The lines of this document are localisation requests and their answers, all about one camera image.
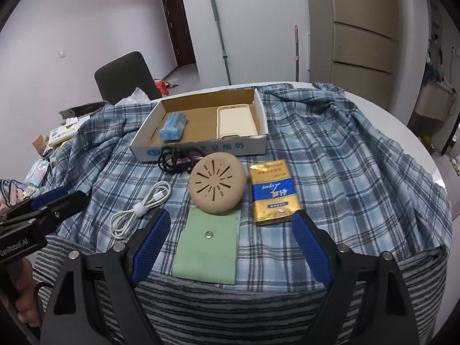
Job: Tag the dark wooden door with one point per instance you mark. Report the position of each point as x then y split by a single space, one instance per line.
179 25

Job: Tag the blue soft packet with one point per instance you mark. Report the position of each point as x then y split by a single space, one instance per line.
173 126

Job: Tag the white plastic bag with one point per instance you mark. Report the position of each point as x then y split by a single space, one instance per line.
134 97

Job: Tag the person's left hand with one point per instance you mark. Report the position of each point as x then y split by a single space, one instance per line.
27 284

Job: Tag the black chair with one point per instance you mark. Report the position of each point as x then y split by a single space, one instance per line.
122 77

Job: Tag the cardboard box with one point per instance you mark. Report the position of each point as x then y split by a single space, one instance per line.
201 118

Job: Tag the beige phone case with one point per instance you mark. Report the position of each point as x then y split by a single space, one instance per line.
236 121

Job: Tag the pile of boxes and packets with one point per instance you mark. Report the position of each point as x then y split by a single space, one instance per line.
64 133

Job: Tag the gold and blue tissue packet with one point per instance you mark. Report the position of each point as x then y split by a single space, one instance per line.
274 194

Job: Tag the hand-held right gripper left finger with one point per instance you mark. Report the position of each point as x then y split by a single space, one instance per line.
151 244

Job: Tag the blue plaid cloth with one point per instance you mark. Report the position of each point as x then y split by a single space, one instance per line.
359 187

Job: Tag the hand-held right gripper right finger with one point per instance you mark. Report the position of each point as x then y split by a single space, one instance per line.
311 248

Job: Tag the beige side cabinet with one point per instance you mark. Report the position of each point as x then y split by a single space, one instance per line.
433 100

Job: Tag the cartoon printed packet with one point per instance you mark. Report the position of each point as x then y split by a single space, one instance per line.
12 192

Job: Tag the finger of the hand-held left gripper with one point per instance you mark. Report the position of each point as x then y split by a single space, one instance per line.
48 197
66 206

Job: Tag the beige refrigerator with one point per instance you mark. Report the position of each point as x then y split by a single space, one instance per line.
359 36

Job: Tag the green snap pouch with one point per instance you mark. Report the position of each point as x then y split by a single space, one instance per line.
208 248

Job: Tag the red bag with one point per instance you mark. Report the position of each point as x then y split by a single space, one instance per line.
161 86

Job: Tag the grey striped cloth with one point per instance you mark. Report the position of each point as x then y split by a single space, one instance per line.
233 312

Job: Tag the round beige slotted pad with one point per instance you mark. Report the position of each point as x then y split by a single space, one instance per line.
217 183

